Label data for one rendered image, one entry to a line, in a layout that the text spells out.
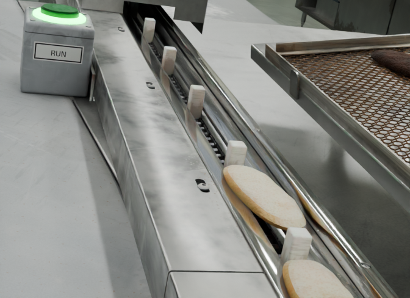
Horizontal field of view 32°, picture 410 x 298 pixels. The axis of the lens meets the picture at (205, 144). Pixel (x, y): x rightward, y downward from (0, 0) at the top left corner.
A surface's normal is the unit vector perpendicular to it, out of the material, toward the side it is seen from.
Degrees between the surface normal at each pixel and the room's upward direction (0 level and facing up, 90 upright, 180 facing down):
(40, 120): 0
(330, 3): 90
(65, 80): 90
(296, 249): 90
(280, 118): 0
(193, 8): 90
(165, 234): 0
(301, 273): 11
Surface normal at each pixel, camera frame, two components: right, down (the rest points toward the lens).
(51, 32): 0.24, 0.39
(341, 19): -0.96, -0.07
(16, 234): 0.17, -0.92
